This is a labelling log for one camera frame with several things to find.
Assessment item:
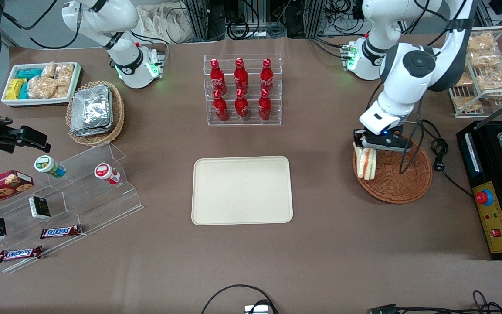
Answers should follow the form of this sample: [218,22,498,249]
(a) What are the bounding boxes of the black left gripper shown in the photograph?
[354,126,411,152]

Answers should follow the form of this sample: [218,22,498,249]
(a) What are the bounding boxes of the triangular sandwich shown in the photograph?
[355,146,378,181]

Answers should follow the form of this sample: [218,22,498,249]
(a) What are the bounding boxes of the white rectangular snack tray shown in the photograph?
[1,62,82,107]

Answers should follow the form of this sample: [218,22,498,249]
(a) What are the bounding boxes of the round brown wicker basket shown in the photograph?
[352,135,433,205]

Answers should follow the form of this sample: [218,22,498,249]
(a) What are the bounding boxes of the oval tan wicker basket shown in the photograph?
[66,81,125,147]

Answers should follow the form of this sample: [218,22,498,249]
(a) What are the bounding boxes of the beige rectangular serving tray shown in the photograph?
[191,156,294,226]

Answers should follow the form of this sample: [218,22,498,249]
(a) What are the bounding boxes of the green lid yogurt cup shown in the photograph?
[34,155,67,178]

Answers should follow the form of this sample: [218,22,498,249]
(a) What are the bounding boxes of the yellow snack packet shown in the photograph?
[6,78,27,100]

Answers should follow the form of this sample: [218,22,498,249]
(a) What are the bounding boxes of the silver foil pouch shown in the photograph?
[70,89,115,137]
[71,86,111,131]

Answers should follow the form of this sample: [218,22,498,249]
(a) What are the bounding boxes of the red lid yogurt cup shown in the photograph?
[94,162,121,185]

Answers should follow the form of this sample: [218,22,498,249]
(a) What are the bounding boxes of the red cola bottle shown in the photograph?
[260,58,275,93]
[213,89,229,122]
[210,59,227,96]
[235,89,250,121]
[258,89,272,122]
[234,58,249,94]

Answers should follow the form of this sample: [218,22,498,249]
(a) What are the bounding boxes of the brown Snickers bar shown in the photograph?
[40,225,82,240]
[0,246,43,263]

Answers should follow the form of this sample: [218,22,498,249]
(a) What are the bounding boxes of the clear acrylic step display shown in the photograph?
[0,141,144,274]

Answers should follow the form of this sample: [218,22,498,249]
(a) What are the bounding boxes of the clear acrylic bottle rack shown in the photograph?
[203,54,283,127]

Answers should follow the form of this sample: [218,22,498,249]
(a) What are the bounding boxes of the black machine with yellow panel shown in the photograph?
[456,118,502,261]

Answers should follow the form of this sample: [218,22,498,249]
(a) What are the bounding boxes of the beige cloth bag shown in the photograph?
[138,3,193,44]

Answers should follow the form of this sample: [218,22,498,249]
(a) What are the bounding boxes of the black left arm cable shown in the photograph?
[366,0,474,175]

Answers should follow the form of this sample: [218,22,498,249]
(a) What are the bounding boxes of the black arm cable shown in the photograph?
[0,0,81,49]
[366,0,474,175]

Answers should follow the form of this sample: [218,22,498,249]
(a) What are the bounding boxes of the black power cable with plug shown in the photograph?
[419,119,474,199]

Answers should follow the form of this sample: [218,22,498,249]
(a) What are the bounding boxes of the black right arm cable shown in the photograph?
[0,0,81,49]

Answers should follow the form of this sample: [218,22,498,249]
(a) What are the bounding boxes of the black looped cable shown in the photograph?
[201,284,280,314]

